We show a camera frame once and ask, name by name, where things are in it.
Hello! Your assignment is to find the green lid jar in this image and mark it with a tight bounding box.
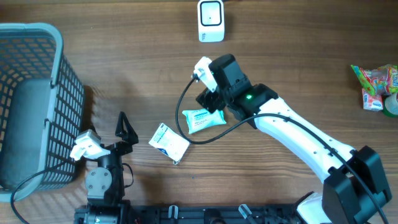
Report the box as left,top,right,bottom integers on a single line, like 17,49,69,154
383,93,398,118

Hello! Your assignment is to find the grey plastic mesh basket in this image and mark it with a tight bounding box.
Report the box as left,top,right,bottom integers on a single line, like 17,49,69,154
1,23,85,203

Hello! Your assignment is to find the white plaster pack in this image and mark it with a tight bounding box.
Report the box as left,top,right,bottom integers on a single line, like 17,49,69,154
149,123,190,165

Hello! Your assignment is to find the teal snack pack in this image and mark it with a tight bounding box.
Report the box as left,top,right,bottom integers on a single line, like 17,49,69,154
182,109,226,134

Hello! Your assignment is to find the black camera cable right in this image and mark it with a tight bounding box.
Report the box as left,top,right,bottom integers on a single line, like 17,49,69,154
175,76,391,224

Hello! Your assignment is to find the white barcode scanner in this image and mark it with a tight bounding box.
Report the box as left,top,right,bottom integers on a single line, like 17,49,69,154
197,0,225,42

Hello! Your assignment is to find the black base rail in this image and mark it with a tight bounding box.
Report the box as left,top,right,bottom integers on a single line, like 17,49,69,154
73,204,305,224

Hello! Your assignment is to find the black camera cable left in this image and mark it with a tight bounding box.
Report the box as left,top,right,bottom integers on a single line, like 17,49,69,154
10,160,71,224

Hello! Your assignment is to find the Haribo gummy candy bag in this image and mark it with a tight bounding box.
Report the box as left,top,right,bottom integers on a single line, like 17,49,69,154
351,64,397,96

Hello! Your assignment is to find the black camera cable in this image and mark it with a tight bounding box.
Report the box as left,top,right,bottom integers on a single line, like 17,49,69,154
175,76,391,224
10,160,71,224

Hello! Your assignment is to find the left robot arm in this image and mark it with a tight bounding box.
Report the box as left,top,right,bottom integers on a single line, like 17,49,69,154
74,111,141,224

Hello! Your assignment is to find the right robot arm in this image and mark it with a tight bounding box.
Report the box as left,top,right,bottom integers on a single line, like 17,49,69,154
193,54,392,223

